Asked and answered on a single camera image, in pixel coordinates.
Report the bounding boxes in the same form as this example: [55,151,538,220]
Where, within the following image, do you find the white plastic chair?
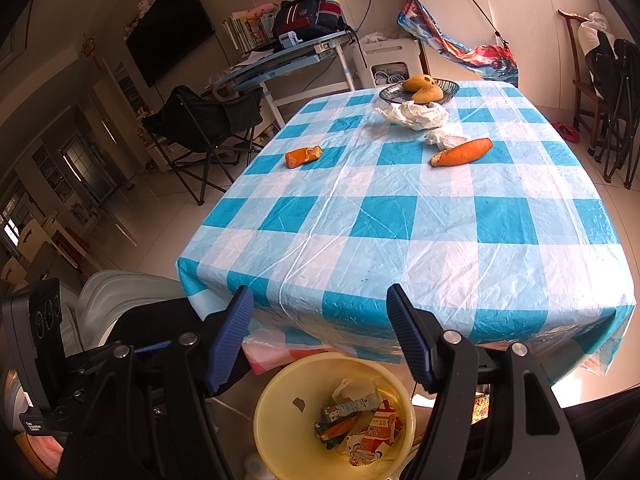
[75,270,196,351]

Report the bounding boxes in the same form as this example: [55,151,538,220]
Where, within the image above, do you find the white display cabinet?
[102,57,173,171]

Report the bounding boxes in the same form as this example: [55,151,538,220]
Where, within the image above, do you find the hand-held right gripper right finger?
[386,284,583,480]

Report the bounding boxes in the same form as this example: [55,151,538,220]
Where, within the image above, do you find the dark striped plate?
[378,78,459,106]

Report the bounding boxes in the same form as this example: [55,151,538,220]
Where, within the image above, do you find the white plastic stool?
[350,37,423,91]

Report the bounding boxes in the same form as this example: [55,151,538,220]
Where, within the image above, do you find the small crumpled white tissue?
[424,128,471,150]

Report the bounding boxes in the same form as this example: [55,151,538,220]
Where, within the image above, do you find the short orange carrot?
[285,145,323,169]

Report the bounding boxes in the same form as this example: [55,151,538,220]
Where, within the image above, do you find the yellow plastic bucket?
[252,351,417,480]

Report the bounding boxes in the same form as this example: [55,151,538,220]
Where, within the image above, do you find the blue checkered plastic tablecloth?
[177,80,638,378]

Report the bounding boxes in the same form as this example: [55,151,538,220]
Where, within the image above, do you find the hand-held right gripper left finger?
[57,285,256,480]

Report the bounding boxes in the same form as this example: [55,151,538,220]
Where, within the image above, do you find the dark orange snack packet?
[314,417,361,448]

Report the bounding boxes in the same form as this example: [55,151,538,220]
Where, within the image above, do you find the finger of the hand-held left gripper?
[132,340,172,356]

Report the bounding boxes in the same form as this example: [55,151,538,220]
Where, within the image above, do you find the red white snack packet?
[345,402,407,467]

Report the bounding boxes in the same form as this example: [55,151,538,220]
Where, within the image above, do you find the dark blue red backpack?
[271,0,351,43]

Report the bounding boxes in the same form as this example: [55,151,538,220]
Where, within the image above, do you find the pink checkered tablecloth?
[242,325,401,376]

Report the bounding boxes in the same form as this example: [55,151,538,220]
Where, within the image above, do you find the large crumpled white tissue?
[375,100,451,132]

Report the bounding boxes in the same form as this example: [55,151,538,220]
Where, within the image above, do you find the printed cloth bag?
[396,0,520,86]

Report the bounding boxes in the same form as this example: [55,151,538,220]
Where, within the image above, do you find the red knot wall ornament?
[80,35,103,73]

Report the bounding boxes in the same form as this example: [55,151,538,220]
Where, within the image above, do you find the black folding camp chair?
[141,85,266,206]

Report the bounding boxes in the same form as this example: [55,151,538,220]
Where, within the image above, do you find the beige wooden chair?
[15,217,56,266]

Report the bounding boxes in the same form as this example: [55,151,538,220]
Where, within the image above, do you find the black flat television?
[125,0,217,88]

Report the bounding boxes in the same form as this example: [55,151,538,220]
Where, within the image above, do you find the row of books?
[222,10,276,53]

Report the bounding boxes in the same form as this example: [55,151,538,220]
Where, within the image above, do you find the blue study desk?
[210,30,358,128]

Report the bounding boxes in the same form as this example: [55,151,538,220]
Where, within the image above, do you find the white cupboard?
[392,0,601,111]

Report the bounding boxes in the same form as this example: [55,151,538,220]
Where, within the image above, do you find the white cable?
[215,399,257,422]

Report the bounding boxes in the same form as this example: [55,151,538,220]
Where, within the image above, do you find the long orange carrot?
[430,138,494,168]

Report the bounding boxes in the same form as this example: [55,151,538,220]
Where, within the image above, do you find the folded black chairs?
[585,37,640,191]

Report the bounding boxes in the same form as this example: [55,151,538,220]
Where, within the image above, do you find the dark wooden chair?
[557,8,613,156]

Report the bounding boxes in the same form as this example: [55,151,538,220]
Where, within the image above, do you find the white bag on chair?
[577,11,611,53]

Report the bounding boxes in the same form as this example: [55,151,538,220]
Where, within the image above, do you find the green yellow drink carton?
[320,394,381,423]

